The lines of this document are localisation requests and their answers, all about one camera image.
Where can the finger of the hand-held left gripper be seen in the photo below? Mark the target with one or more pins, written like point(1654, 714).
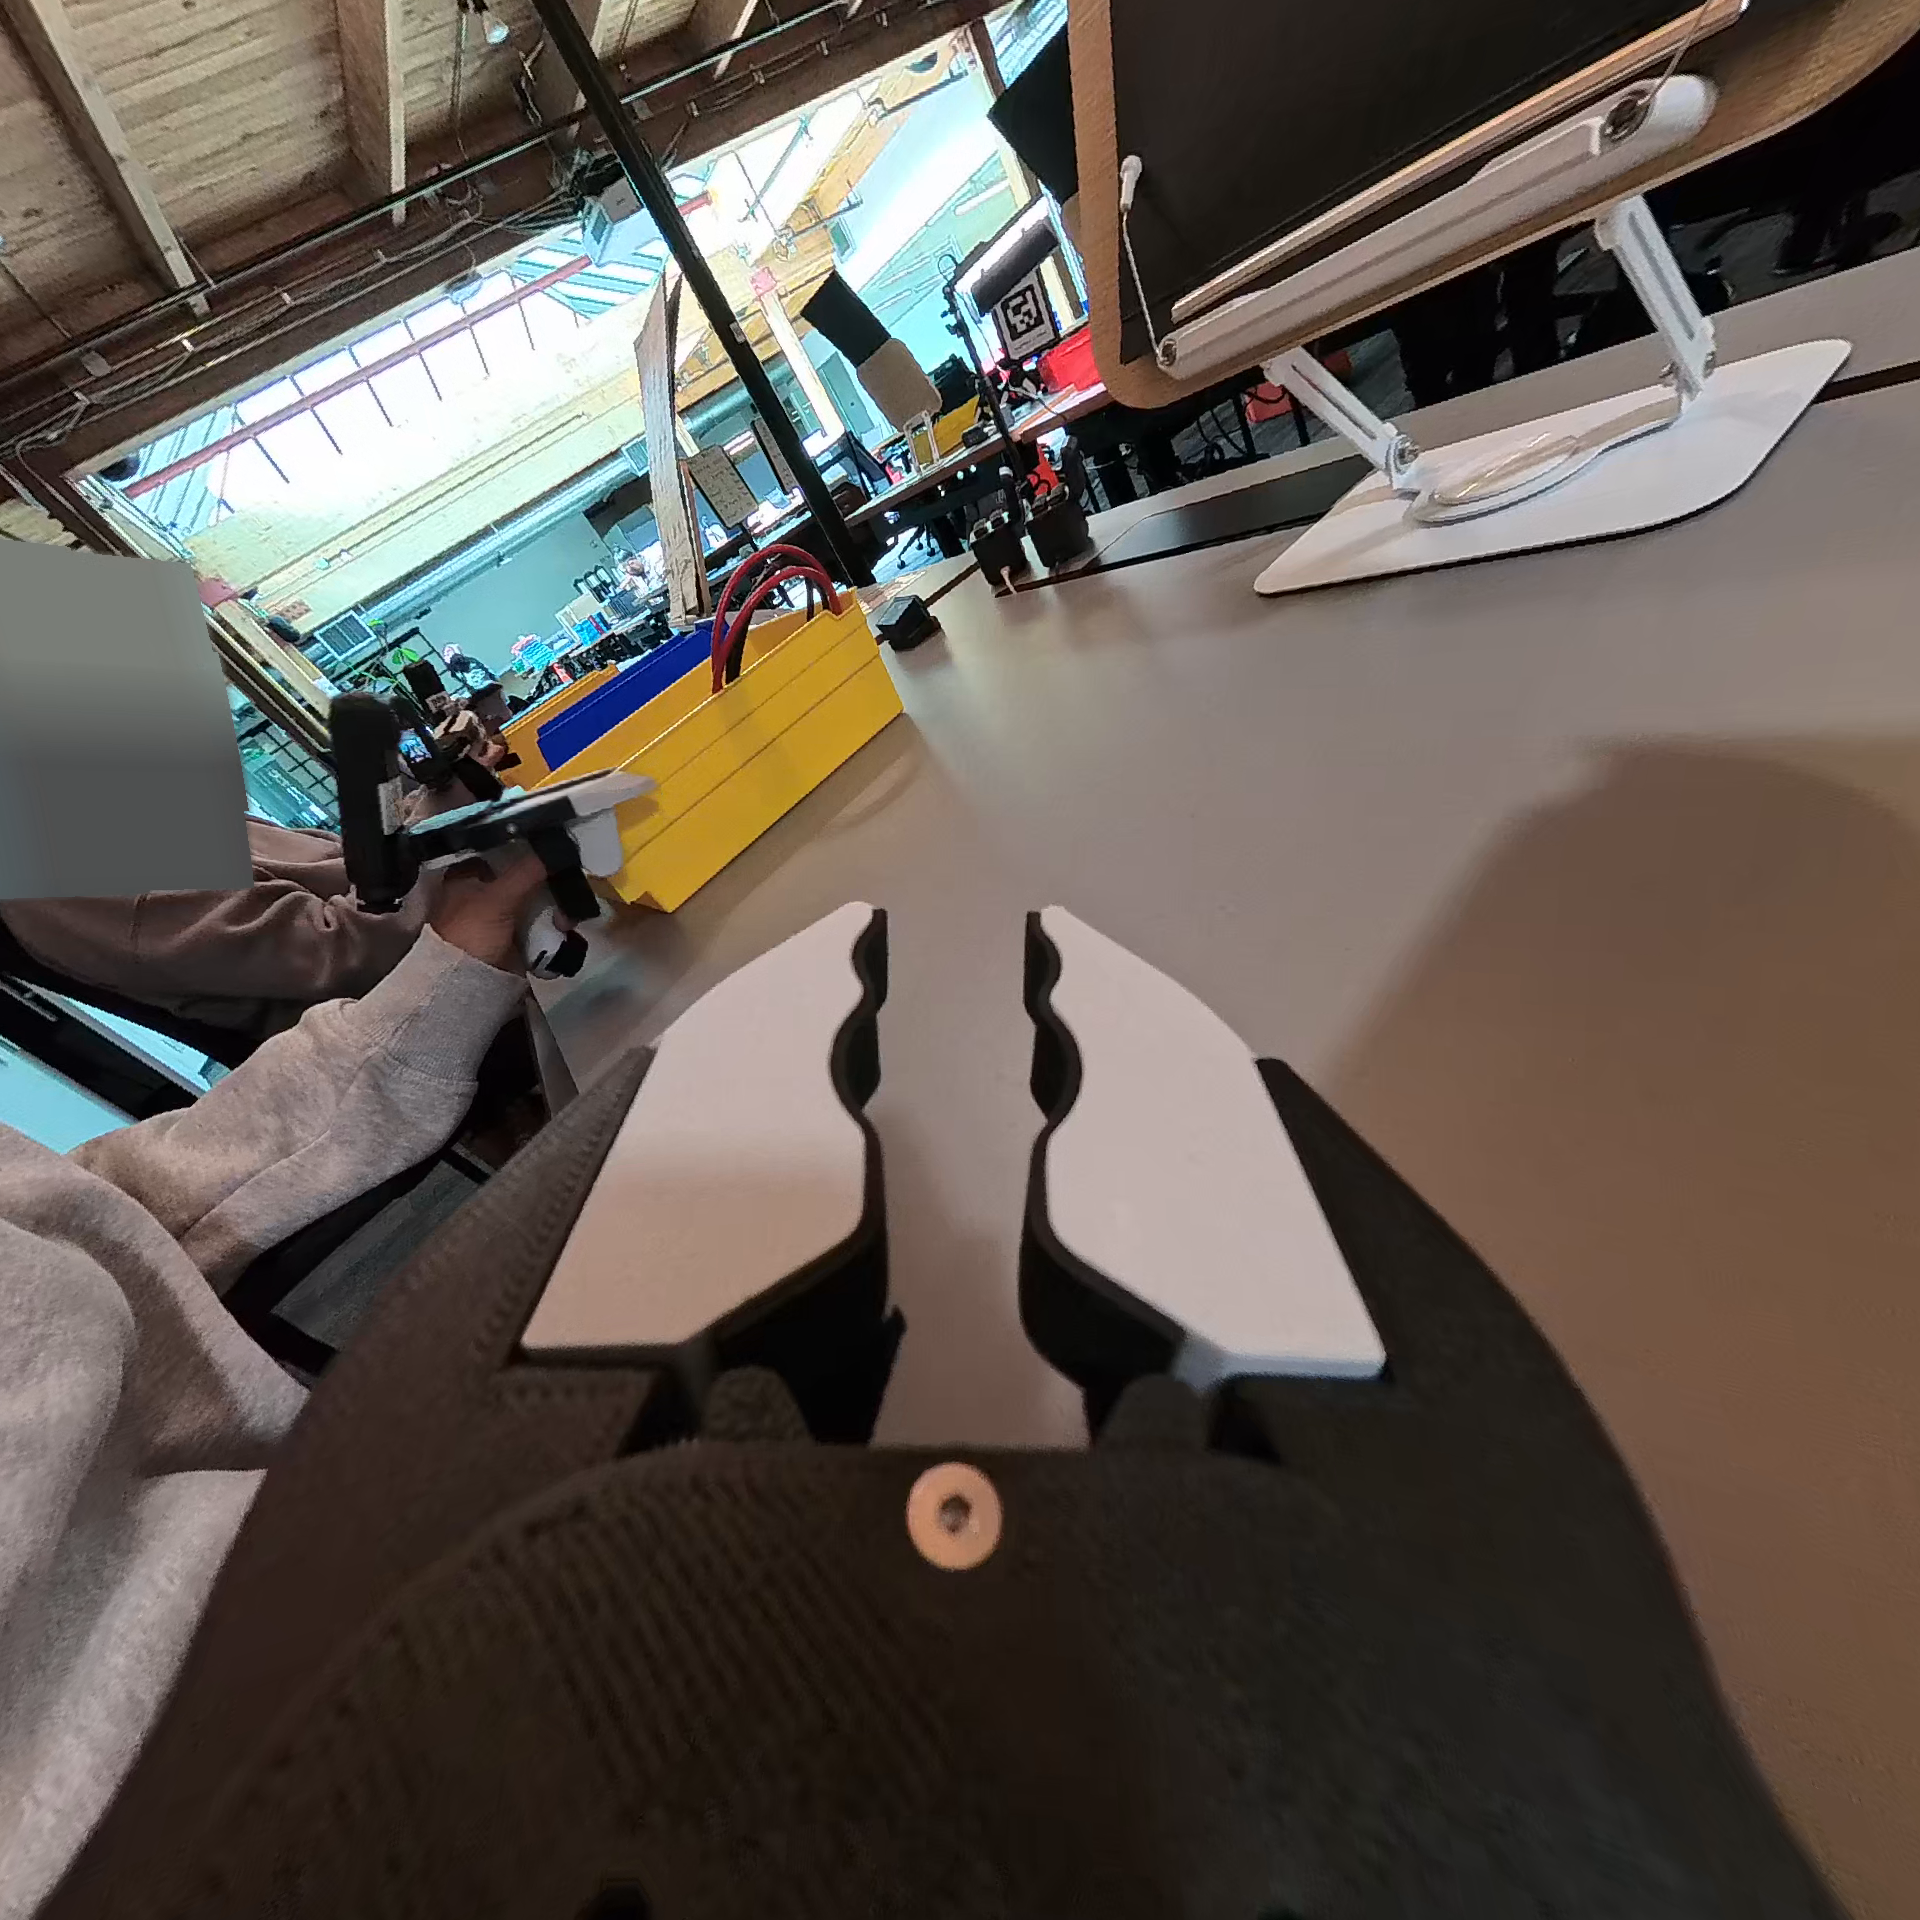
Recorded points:
point(598, 848)
point(557, 802)

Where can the person's grey sweatshirt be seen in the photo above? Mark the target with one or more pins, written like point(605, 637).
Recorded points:
point(91, 1424)

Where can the standing wooden board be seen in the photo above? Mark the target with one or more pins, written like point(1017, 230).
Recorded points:
point(668, 452)

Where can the white laptop stand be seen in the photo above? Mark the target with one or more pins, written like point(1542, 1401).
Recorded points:
point(1575, 481)

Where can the blue plastic bin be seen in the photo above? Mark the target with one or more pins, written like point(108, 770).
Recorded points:
point(629, 697)

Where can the black metal pole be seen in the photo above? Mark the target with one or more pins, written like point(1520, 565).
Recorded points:
point(704, 285)

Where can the person's left forearm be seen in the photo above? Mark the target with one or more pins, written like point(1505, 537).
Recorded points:
point(331, 1079)

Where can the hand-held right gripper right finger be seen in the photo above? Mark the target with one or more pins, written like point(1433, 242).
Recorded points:
point(1184, 1170)

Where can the red plastic crate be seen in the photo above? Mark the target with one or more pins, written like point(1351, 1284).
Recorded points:
point(1072, 360)

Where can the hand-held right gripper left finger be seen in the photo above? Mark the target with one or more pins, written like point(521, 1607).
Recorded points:
point(721, 1141)

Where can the grey desk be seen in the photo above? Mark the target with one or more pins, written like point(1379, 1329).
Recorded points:
point(1501, 720)

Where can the yellow plastic bin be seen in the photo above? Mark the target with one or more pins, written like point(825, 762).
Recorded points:
point(564, 720)
point(765, 750)

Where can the black and white marker sign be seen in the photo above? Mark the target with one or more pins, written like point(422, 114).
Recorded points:
point(1020, 318)

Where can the wood-edged black board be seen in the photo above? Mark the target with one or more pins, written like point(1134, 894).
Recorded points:
point(1350, 120)

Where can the small black adapter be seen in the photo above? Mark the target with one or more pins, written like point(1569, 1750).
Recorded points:
point(905, 620)

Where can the person's left hand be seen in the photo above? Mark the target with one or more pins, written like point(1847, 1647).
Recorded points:
point(487, 909)

